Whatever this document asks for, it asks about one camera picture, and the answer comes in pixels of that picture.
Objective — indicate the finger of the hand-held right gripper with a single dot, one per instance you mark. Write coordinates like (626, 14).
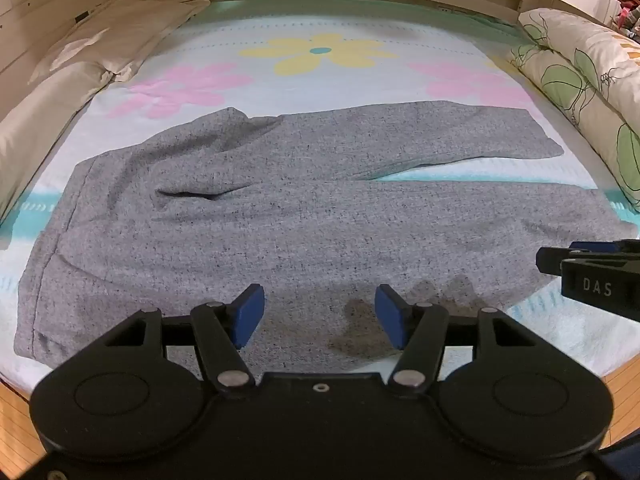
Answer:
(550, 259)
(595, 245)

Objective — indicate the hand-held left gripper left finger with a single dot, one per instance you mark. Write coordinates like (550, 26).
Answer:
(250, 315)

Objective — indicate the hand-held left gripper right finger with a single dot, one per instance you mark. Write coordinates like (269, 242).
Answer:
(390, 317)

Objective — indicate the grey pants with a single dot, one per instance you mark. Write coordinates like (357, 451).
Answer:
(300, 220)

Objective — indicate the leaf print pillow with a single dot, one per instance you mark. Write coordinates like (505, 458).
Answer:
(560, 85)
(590, 35)

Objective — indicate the colourful clothes pile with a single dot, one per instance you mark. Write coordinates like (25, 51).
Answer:
(627, 12)

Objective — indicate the floral bed sheet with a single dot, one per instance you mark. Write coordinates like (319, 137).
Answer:
(320, 85)

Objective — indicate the long cream pillow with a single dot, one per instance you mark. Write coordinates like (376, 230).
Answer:
(40, 115)

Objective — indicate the cream striped pillow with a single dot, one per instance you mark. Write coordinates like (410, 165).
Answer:
(125, 30)

